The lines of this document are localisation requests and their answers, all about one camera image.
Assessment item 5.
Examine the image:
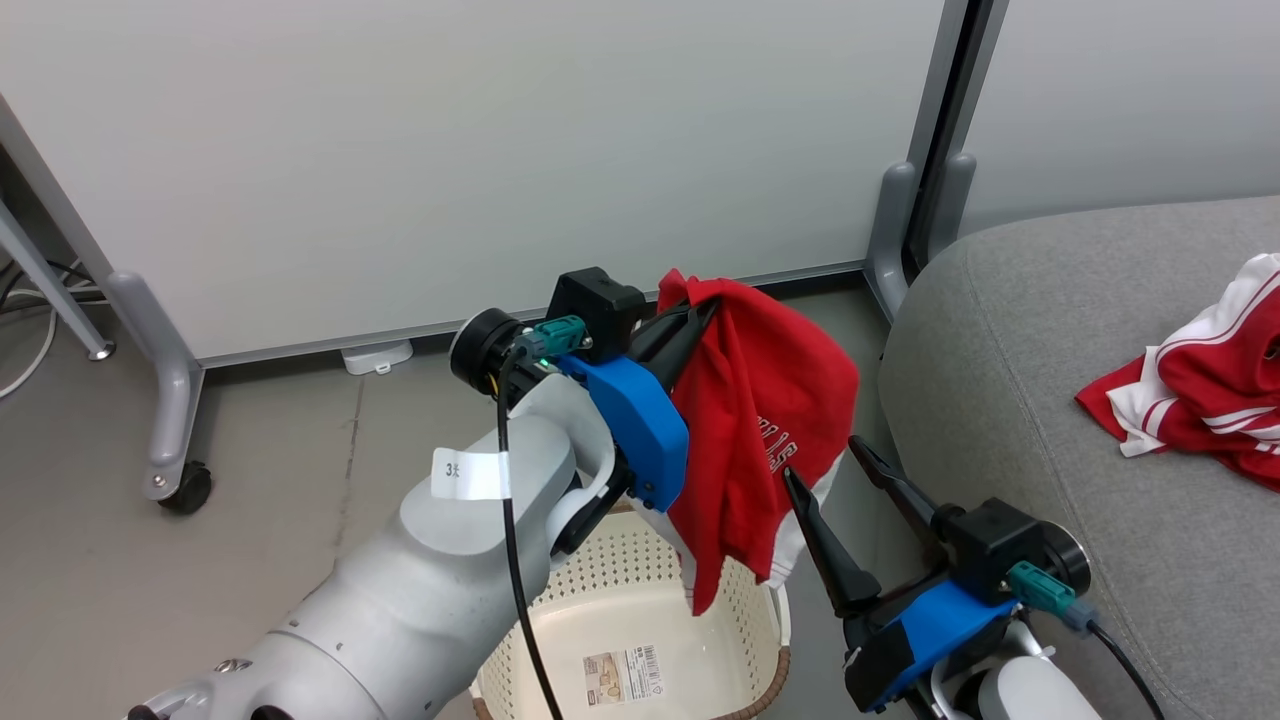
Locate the red t-shirt with white print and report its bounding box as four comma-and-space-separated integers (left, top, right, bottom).
655, 268, 861, 617

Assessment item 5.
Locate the red white striped jersey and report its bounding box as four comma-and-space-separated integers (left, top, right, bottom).
1074, 252, 1280, 493

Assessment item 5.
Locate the grey fabric sofa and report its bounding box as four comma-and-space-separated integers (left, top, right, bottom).
878, 195, 1280, 720

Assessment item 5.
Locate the small white floor adapter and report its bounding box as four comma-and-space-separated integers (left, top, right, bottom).
340, 339, 415, 377

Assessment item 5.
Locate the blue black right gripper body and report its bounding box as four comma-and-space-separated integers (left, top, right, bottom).
843, 568, 1022, 714

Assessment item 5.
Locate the large white partition panel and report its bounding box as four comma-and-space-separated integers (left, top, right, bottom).
0, 0, 973, 363

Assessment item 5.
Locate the black cylindrical left gripper motor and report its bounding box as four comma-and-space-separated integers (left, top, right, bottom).
449, 307, 528, 400

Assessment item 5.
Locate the grey partition foot with caster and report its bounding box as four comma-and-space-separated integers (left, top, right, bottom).
104, 270, 214, 517

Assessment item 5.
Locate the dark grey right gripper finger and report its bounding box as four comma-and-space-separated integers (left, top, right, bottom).
848, 435, 953, 548
783, 466, 883, 619

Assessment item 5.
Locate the thin grey slanted metal leg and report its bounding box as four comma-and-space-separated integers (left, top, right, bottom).
0, 198, 117, 362

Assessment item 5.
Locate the white floor cable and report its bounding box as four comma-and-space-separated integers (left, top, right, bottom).
0, 296, 59, 402

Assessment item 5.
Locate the paper barcode label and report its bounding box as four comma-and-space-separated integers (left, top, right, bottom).
582, 644, 665, 707

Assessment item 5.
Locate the narrow white partition panel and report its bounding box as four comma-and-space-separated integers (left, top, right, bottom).
958, 0, 1280, 239

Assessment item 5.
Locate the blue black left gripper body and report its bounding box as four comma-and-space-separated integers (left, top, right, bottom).
553, 325, 692, 512

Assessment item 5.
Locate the cream perforated plastic laundry basket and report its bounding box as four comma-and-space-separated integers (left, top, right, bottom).
470, 505, 793, 720

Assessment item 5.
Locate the black cable with teal plug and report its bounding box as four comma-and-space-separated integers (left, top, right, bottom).
1004, 559, 1167, 720
494, 314, 587, 720

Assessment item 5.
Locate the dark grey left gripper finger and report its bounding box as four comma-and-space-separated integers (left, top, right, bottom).
630, 298, 720, 364
653, 316, 717, 394

